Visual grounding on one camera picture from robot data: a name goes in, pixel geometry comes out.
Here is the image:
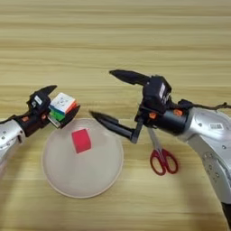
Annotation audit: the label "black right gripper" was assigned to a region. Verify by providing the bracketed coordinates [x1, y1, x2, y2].
[89, 69, 192, 144]

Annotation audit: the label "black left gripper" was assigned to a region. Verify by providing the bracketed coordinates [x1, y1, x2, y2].
[13, 85, 81, 138]

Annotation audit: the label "multicoloured puzzle cube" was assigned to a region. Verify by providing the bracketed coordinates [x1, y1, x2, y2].
[49, 92, 79, 123]

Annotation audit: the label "red cube block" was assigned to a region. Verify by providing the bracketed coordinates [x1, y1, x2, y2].
[70, 128, 92, 154]

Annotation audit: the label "left black box white label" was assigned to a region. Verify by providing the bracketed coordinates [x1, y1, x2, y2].
[26, 91, 52, 116]

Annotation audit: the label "black box white label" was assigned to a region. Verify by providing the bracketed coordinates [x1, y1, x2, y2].
[26, 91, 52, 116]
[143, 75, 173, 114]

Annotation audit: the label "right black box white label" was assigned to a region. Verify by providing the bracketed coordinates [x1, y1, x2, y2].
[143, 75, 173, 114]

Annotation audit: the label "white round plate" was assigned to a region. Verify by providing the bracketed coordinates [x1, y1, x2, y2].
[42, 117, 125, 199]

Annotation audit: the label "red handled scissors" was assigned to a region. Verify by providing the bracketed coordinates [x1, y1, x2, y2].
[147, 125, 180, 177]

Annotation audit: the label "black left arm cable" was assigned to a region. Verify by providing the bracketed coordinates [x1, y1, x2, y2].
[0, 115, 17, 125]

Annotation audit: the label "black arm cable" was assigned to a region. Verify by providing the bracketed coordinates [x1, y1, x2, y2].
[179, 98, 231, 112]
[0, 115, 17, 125]

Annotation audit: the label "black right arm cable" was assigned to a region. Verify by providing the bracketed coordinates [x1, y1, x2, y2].
[179, 98, 231, 112]

